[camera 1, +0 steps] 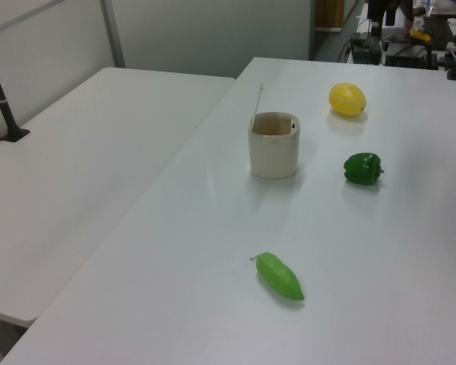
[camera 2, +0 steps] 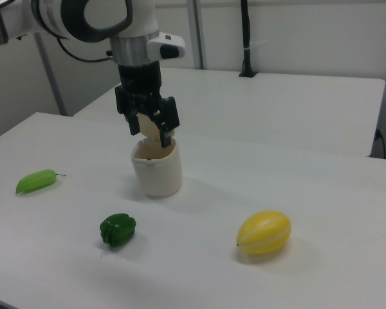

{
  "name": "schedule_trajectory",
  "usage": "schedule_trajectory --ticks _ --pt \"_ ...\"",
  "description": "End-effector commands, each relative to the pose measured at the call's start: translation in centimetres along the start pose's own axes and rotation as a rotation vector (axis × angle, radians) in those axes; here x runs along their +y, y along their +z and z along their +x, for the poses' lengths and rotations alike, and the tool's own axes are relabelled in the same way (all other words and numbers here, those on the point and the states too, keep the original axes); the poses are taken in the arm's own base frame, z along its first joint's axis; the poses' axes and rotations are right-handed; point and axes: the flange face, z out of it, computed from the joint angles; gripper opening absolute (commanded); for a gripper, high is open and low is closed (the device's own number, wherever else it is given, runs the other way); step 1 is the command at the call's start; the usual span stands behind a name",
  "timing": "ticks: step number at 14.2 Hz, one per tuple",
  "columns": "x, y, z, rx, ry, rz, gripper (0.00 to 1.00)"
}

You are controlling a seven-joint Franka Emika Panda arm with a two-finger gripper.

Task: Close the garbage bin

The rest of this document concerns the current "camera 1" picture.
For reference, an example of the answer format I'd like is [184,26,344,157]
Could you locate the beige bin lid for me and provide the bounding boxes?
[252,81,266,129]

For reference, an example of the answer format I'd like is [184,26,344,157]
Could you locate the wooden cabinet panel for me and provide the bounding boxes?
[314,0,345,30]

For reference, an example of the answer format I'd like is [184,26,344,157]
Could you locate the black camera stand pole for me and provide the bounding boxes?
[0,37,30,144]

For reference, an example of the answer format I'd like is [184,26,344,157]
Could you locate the dark green toy bell pepper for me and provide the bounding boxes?
[343,152,385,186]

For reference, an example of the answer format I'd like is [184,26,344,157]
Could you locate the black Franka gripper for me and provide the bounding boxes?
[367,0,398,27]

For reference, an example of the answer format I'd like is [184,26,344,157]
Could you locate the black equipment block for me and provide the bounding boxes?
[383,37,442,70]

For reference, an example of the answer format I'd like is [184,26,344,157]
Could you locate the yellow handheld tool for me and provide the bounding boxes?
[410,27,432,43]

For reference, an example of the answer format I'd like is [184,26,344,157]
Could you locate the white side table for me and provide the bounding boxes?
[0,67,236,330]

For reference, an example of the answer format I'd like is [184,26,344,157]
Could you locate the dark green equipment box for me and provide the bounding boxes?
[349,32,385,65]

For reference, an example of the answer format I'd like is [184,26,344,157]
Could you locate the grey partition frame post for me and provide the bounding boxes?
[100,0,126,68]

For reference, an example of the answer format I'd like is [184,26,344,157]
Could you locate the yellow striped toy melon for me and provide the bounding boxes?
[328,82,366,117]

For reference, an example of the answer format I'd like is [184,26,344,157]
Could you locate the light green toy chili pepper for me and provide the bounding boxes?
[249,251,306,302]

